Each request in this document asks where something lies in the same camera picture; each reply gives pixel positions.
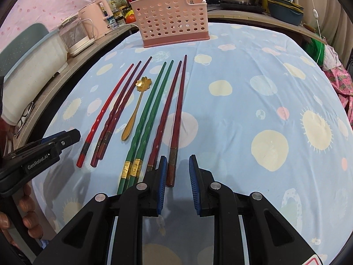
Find pink floral cloth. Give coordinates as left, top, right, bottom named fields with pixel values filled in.
left=323, top=58, right=353, bottom=122

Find black induction cooktop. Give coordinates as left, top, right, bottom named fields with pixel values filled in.
left=219, top=2, right=267, bottom=13

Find brown red chopstick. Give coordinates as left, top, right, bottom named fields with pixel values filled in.
left=146, top=60, right=182, bottom=172
left=165, top=55, right=188, bottom=187

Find eyeglasses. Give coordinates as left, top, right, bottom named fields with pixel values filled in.
left=13, top=101, right=35, bottom=138

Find printed blue tablecloth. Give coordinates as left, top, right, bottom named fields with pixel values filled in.
left=29, top=22, right=353, bottom=265

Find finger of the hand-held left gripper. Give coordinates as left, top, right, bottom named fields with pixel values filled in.
left=48, top=129, right=81, bottom=155
left=41, top=130, right=73, bottom=143

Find person's left hand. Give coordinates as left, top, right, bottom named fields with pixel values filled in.
left=0, top=184, right=42, bottom=250

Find pink electric kettle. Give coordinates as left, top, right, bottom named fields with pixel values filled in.
left=78, top=0, right=113, bottom=40

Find green chopstick gold band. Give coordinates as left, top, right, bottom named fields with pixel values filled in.
left=126, top=60, right=174, bottom=189
left=117, top=61, right=167, bottom=195

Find pink dotted sheet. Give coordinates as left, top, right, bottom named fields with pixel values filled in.
left=0, top=0, right=130, bottom=50

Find glass kettle white base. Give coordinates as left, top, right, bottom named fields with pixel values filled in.
left=58, top=15, right=96, bottom=57

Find pink perforated utensil holder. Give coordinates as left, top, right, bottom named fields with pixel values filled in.
left=130, top=0, right=210, bottom=48

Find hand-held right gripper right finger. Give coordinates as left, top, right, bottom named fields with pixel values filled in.
left=188, top=155, right=322, bottom=265

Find bright red chopstick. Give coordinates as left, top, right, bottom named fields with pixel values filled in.
left=76, top=63, right=135, bottom=168

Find dark red chopstick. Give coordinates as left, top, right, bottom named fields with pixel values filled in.
left=97, top=56, right=153, bottom=161
left=90, top=61, right=142, bottom=168

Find dark blue bowl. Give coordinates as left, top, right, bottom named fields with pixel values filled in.
left=267, top=1, right=304, bottom=25

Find white cord inline switch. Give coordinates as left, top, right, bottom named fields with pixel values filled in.
left=303, top=0, right=323, bottom=40

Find green plastic bag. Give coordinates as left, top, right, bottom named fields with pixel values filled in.
left=309, top=37, right=331, bottom=61

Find beige curtain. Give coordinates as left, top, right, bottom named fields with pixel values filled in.
left=291, top=0, right=353, bottom=51

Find clear bottle blue label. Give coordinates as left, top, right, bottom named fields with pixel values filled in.
left=106, top=6, right=118, bottom=30

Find gold flower spoon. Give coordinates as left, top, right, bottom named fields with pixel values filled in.
left=121, top=78, right=153, bottom=142

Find white dish box blue lid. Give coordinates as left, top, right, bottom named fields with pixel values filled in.
left=0, top=23, right=69, bottom=126

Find yellow bowl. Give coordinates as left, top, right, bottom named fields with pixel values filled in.
left=266, top=0, right=304, bottom=9

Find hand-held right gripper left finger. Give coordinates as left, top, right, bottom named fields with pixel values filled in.
left=32, top=156, right=168, bottom=265

